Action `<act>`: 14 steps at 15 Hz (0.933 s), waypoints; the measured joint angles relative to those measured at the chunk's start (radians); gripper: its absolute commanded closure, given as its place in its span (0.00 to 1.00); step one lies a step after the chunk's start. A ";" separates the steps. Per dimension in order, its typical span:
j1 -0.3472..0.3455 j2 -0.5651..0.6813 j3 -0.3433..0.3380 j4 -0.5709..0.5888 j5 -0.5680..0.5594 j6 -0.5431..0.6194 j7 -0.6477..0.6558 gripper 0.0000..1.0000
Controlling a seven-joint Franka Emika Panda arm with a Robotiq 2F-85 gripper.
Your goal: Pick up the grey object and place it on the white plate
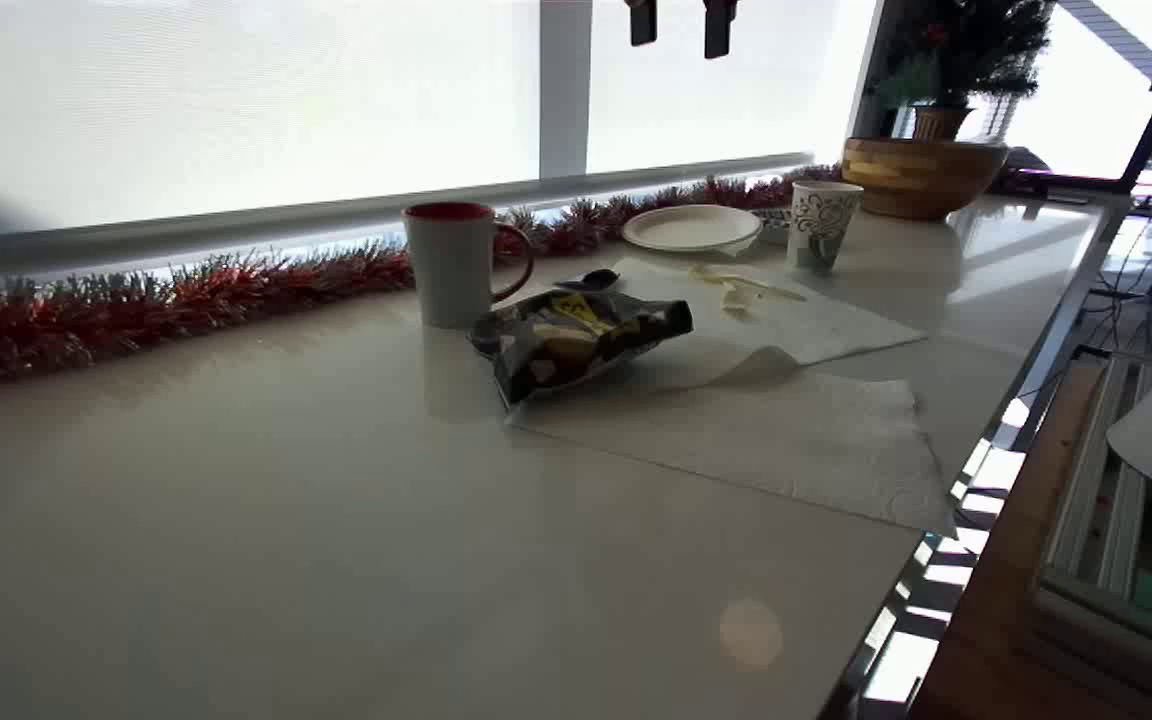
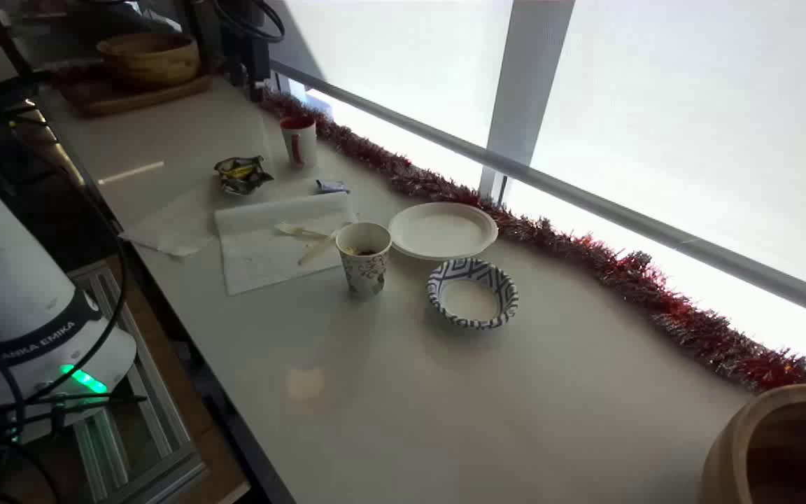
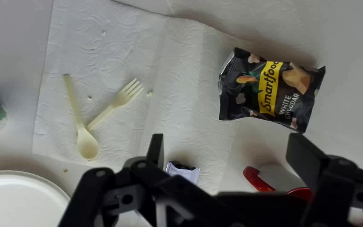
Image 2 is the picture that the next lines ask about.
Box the small blue white packet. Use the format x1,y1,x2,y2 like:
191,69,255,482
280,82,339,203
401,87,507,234
317,178,349,192

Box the red white mug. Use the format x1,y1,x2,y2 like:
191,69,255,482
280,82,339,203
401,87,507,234
280,117,317,164

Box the wooden tray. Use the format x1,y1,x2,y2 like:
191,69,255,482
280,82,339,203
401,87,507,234
45,63,209,117

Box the white plastic utensil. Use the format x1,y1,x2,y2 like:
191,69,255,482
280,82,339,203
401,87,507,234
271,222,336,266

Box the white paper plate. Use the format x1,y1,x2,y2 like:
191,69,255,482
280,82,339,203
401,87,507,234
388,201,499,261

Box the black white patterned bowl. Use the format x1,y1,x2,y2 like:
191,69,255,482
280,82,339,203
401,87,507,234
429,258,517,332

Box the red silver tinsel garland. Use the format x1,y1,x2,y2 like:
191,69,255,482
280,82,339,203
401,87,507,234
259,91,806,390

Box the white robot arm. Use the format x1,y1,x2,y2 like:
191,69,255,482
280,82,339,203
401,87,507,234
0,199,136,440

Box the wooden bowl on tray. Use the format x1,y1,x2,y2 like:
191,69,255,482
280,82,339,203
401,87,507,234
94,31,201,89

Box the tan round wooden container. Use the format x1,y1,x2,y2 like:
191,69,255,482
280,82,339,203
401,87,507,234
696,384,806,504

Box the grey window rail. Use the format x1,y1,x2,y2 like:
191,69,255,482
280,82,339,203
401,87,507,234
271,62,806,307

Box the patterned paper cup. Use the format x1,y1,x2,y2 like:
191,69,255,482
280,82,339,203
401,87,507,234
336,222,391,296

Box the wooden stick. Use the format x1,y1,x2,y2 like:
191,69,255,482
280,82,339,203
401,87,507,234
94,160,164,187

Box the white paper towel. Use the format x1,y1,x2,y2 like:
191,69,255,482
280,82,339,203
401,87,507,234
215,192,354,293

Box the crumpled yellow black wrapper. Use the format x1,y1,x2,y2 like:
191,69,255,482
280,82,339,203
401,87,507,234
215,156,271,195

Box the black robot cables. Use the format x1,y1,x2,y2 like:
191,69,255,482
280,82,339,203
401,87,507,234
0,91,149,504

